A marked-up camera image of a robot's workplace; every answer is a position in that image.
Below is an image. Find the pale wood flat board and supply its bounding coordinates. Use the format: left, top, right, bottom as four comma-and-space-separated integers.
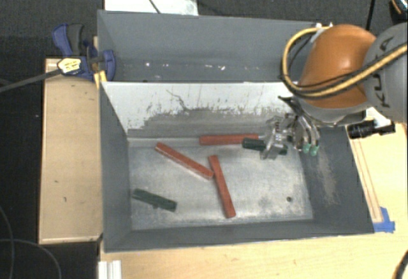
38, 58, 105, 245

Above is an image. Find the grey metal bin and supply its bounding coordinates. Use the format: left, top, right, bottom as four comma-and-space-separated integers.
96, 9, 375, 254

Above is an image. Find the black cylinder on white bracket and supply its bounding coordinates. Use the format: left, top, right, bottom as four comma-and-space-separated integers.
347, 119, 397, 139

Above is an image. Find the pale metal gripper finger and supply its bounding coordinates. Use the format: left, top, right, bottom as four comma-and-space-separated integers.
258, 129, 284, 145
260, 141, 285, 161

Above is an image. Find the red-brown flat block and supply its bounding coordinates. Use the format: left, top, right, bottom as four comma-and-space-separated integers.
154, 141, 215, 181
199, 133, 260, 147
207, 154, 237, 219

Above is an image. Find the dark green flat block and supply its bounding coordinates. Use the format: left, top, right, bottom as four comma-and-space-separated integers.
131, 188, 178, 213
242, 137, 289, 157

